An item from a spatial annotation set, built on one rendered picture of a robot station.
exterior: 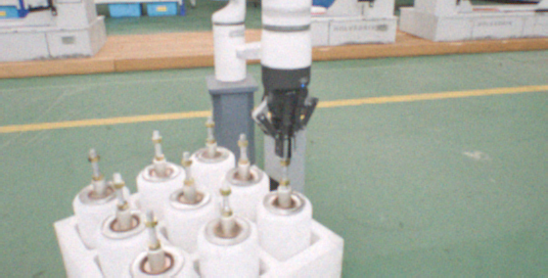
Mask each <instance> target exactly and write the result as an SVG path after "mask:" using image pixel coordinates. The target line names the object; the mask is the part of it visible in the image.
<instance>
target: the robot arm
mask: <svg viewBox="0 0 548 278"><path fill-rule="evenodd" d="M311 8H312V0H262V19H263V21H262V38H261V41H258V42H254V43H249V44H246V40H245V11H246V0H230V3H229V4H228V6H227V7H226V8H224V9H223V10H221V11H218V12H216V13H214V14H213V17H212V22H213V30H212V34H213V49H214V63H215V78H216V82H217V83H218V84H222V85H238V84H241V83H244V82H246V81H247V71H246V59H258V58H261V81H262V86H263V94H262V104H261V105H260V106H259V107H258V108H257V109H256V110H255V109H252V110H250V112H249V116H250V117H251V118H252V119H253V121H254V123H256V124H257V126H258V127H259V128H260V129H261V130H262V132H263V133H264V134H265V135H266V136H269V137H270V138H273V139H275V155H276V156H277V159H279V160H282V161H284V160H287V159H288V158H289V159H291V158H293V157H294V152H295V151H296V136H297V133H298V132H299V131H300V130H304V129H305V128H306V126H307V124H308V122H309V120H310V118H311V116H312V115H313V113H314V109H315V108H316V106H317V104H318V102H319V99H318V98H316V97H314V96H312V95H310V94H308V88H307V86H308V85H309V83H310V79H311V55H312V39H311ZM268 112H269V114H268ZM269 115H270V122H271V123H270V122H269ZM301 116H303V118H302V120H301V121H300V117H301ZM280 128H281V130H280ZM288 153H289V155H288Z"/></svg>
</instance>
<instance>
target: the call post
mask: <svg viewBox="0 0 548 278"><path fill-rule="evenodd" d="M305 145H306V128H305V129H304V130H300V131H299V132H298V133H297V136H296V151H295V152H294V157H293V158H291V165H289V166H288V178H290V185H289V186H290V187H291V188H292V190H293V191H296V192H299V193H300V194H301V195H303V196H304V173H305ZM264 173H265V174H267V176H268V177H269V191H270V192H272V191H275V190H278V187H280V186H281V185H280V178H281V177H282V166H281V165H280V160H279V159H277V156H276V155H275V139H273V138H270V137H269V136H266V135H265V134H264Z"/></svg>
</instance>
